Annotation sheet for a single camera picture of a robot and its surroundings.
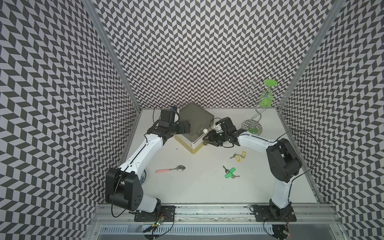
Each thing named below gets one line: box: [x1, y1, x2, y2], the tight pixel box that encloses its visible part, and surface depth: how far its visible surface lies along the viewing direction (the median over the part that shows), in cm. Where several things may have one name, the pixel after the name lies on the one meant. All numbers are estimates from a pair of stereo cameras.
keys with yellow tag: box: [230, 151, 245, 162], surface depth 95 cm
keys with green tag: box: [222, 165, 236, 179], surface depth 88 cm
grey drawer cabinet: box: [173, 102, 215, 155], surface depth 91 cm
